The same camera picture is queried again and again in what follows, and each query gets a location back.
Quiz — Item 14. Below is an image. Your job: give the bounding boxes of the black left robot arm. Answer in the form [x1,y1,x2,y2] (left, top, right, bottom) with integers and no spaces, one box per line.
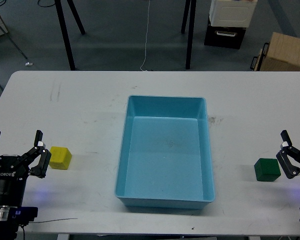
[0,130,52,240]

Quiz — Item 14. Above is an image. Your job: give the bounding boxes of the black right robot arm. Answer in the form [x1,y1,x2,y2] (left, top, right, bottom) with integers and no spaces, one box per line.
[276,130,300,221]

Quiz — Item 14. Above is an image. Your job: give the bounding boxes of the white storage box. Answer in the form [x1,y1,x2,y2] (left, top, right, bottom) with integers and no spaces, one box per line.
[209,0,258,28]

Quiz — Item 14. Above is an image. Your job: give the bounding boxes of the green wooden block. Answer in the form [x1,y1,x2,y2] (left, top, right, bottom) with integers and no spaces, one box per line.
[254,158,281,182]

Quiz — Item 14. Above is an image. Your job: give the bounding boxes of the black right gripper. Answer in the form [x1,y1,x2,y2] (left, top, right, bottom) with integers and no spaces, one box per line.
[276,130,300,179]

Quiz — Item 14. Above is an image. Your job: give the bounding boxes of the light blue plastic box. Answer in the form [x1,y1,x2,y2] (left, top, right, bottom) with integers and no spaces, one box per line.
[115,95,215,209]

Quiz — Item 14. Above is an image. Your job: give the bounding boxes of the black tripod legs left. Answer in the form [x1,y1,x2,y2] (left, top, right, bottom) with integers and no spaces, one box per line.
[54,0,86,71]

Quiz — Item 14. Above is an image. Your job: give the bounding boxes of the black drawer box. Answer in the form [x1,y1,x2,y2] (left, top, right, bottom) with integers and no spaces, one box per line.
[204,20,247,50]

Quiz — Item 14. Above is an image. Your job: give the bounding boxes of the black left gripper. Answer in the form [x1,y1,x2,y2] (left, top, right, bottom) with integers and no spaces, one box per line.
[0,130,52,206]

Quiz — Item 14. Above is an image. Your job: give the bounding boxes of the cardboard box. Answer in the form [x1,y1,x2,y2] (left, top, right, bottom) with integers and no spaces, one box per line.
[250,32,300,72]

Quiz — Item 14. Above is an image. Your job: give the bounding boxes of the white hanging cable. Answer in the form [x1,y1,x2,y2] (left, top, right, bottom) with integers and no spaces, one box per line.
[139,0,151,72]

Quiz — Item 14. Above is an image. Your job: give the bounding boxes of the yellow wooden block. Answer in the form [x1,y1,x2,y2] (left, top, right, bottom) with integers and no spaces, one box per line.
[49,146,72,170]

